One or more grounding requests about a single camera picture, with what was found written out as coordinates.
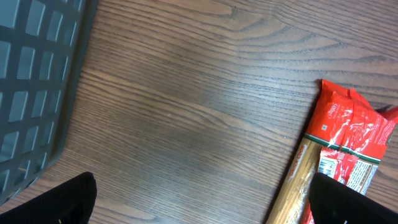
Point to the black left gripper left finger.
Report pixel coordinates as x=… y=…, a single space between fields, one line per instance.
x=70 y=202

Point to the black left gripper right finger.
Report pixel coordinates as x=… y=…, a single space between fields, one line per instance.
x=334 y=203

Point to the orange spaghetti packet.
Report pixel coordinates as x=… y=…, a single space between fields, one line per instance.
x=346 y=140

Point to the grey plastic mesh basket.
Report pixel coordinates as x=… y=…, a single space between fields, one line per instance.
x=43 y=47

